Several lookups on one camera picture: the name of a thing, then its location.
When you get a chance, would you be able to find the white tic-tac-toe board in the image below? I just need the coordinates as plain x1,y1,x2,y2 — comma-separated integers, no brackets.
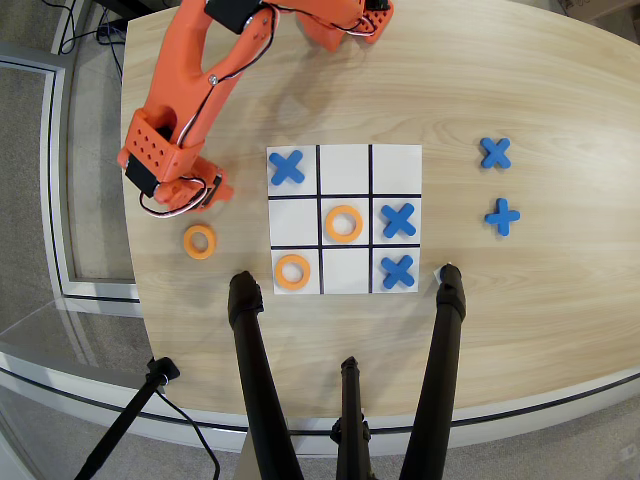
266,143,424,296

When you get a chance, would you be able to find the brown cardboard box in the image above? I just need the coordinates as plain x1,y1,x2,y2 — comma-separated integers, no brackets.
554,0,640,24

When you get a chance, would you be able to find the orange foam ring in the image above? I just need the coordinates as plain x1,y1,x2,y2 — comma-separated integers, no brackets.
324,204,365,245
182,224,218,260
273,253,312,291

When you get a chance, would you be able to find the blue foam cross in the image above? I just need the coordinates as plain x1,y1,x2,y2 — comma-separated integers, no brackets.
268,148,307,187
478,136,513,171
380,254,419,291
483,197,522,237
379,201,418,239

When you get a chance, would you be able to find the white framed glass panel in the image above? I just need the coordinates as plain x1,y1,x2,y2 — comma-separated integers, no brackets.
0,42,144,304

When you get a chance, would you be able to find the slim black stand pole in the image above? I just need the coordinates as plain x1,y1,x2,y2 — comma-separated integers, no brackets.
73,356,181,480

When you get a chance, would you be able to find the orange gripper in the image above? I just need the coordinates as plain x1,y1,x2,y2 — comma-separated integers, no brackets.
149,157,235,217

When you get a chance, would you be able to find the thick black tripod leg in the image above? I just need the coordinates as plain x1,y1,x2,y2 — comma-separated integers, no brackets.
227,269,306,480
397,263,467,480

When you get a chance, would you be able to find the black floor cable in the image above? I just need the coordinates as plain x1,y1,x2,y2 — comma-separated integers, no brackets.
94,7,126,81
56,0,87,56

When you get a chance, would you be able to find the black stand cable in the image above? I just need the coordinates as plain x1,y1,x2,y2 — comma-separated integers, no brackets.
154,387,222,480

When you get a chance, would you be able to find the dark furniture base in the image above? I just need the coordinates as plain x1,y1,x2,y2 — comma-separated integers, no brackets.
92,0,174,16

